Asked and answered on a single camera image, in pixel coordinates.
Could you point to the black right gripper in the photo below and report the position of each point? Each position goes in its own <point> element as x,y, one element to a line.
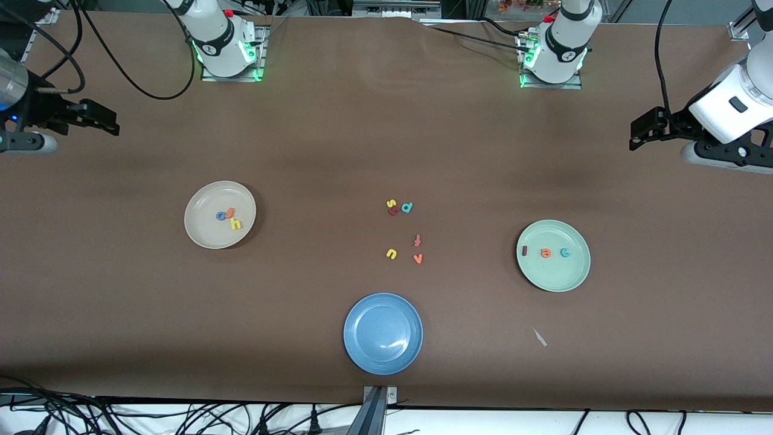
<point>41,107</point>

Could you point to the black power plug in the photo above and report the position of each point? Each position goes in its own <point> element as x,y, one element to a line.
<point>314,423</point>
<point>263,428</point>

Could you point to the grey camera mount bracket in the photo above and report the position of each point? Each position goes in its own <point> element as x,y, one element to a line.
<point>374,417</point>

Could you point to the light green plate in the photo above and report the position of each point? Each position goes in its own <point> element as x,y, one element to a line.
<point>553,275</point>

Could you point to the yellow foam letter h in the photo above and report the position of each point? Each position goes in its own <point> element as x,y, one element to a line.
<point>236,225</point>

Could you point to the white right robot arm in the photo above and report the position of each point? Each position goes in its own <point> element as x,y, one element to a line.
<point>220,42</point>

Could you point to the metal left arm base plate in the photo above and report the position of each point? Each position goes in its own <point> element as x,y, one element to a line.
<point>574,84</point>

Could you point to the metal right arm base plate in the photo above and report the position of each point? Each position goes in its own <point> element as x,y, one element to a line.
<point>208,76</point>

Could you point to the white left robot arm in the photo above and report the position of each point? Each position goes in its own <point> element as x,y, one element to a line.
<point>561,48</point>

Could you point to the aluminium frame corner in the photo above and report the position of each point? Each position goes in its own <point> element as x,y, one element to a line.
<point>738,29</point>
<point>47,17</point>

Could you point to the brown table cover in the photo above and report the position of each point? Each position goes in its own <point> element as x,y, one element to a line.
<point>386,121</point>

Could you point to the orange flower decoration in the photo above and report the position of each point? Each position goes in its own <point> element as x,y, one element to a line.
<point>519,5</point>

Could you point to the beige brown plate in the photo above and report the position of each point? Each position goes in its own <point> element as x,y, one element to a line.
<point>205,235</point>

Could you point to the grey box behind table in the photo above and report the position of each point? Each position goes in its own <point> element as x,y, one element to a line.
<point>395,8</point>

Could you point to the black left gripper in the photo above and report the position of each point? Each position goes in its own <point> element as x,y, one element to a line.
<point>679,122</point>

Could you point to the small white paper scrap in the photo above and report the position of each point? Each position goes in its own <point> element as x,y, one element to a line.
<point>540,338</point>

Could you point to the blue plate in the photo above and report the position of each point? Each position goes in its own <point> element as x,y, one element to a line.
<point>383,333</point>

